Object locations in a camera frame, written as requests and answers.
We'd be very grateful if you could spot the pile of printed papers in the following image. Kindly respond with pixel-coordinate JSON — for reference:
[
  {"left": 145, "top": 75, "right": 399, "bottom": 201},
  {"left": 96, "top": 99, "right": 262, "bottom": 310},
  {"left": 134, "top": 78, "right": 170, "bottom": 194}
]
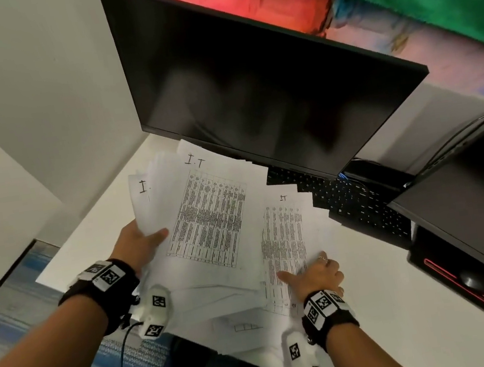
[{"left": 144, "top": 184, "right": 355, "bottom": 366}]

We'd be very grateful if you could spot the black computer monitor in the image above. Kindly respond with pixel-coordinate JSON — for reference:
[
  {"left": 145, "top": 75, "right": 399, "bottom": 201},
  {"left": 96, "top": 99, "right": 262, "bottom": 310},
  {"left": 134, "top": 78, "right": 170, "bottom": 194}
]
[
  {"left": 98, "top": 0, "right": 443, "bottom": 212},
  {"left": 376, "top": 106, "right": 484, "bottom": 316}
]

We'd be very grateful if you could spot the white table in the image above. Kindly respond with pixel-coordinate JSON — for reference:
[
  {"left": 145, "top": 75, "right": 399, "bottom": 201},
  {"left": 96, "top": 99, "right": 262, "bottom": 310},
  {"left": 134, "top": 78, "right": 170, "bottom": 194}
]
[{"left": 15, "top": 83, "right": 484, "bottom": 367}]

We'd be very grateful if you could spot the black mouse pad red trim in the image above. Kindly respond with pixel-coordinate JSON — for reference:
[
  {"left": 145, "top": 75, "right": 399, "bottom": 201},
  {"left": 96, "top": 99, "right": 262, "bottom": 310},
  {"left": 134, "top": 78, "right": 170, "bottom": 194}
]
[{"left": 402, "top": 215, "right": 484, "bottom": 338}]

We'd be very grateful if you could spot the black right wristband with markers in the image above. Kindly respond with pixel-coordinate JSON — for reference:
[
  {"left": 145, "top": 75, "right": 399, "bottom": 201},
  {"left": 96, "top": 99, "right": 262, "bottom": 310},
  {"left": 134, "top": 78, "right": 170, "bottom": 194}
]
[{"left": 297, "top": 285, "right": 363, "bottom": 354}]

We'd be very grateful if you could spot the black wristband with markers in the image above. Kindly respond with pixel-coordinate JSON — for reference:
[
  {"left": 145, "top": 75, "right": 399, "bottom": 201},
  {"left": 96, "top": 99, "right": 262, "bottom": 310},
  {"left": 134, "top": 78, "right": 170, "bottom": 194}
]
[
  {"left": 53, "top": 255, "right": 148, "bottom": 342},
  {"left": 297, "top": 285, "right": 363, "bottom": 354}
]

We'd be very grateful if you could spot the grey desk divider panel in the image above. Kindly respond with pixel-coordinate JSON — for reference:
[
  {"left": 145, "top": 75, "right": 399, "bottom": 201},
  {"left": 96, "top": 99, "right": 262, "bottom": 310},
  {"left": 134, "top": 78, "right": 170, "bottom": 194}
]
[{"left": 346, "top": 72, "right": 484, "bottom": 182}]

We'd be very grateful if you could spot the person's left hand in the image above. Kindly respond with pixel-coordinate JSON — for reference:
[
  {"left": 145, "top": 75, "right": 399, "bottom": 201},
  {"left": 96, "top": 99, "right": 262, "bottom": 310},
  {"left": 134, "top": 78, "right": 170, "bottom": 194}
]
[{"left": 105, "top": 214, "right": 176, "bottom": 281}]

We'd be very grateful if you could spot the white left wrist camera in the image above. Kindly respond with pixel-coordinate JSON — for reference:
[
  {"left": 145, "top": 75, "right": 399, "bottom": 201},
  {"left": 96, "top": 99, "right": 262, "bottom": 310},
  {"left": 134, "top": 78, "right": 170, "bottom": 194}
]
[{"left": 128, "top": 282, "right": 178, "bottom": 342}]

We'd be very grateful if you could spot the glossy black box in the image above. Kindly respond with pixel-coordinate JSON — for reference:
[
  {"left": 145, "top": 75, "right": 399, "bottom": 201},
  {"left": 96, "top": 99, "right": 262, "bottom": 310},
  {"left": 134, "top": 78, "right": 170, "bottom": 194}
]
[{"left": 340, "top": 150, "right": 418, "bottom": 198}]

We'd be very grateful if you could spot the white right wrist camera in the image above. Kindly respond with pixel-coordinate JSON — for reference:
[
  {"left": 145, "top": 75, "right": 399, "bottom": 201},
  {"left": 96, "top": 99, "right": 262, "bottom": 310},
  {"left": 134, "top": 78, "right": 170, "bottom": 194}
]
[{"left": 278, "top": 326, "right": 320, "bottom": 367}]

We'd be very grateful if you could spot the black left wristband with markers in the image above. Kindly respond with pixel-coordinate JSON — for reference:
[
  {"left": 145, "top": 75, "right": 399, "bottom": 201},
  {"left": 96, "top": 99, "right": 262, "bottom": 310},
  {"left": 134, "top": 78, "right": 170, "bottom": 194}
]
[{"left": 53, "top": 255, "right": 148, "bottom": 342}]

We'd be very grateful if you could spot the person's right forearm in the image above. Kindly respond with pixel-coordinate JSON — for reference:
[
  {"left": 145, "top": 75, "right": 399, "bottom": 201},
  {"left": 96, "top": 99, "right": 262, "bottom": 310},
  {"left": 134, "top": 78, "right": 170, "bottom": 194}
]
[{"left": 322, "top": 315, "right": 415, "bottom": 367}]

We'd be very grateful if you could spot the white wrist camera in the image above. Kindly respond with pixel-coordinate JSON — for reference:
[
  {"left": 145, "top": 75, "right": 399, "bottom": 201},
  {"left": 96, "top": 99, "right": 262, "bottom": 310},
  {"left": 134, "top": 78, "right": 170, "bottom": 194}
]
[
  {"left": 278, "top": 326, "right": 320, "bottom": 367},
  {"left": 128, "top": 282, "right": 178, "bottom": 342}
]

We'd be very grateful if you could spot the black computer mouse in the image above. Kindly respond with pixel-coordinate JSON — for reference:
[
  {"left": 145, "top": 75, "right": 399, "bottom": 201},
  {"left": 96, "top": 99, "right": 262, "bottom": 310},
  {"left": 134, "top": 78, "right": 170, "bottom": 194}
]
[{"left": 458, "top": 270, "right": 484, "bottom": 292}]

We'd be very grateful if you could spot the person's right hand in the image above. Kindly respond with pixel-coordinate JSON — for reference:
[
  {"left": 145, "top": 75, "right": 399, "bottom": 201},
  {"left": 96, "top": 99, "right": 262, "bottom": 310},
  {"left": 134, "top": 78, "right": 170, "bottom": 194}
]
[{"left": 274, "top": 248, "right": 348, "bottom": 307}]

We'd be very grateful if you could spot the black keyboard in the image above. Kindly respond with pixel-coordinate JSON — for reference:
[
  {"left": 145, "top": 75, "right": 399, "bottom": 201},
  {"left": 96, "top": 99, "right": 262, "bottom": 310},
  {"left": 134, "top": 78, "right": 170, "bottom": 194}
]
[{"left": 263, "top": 146, "right": 418, "bottom": 269}]

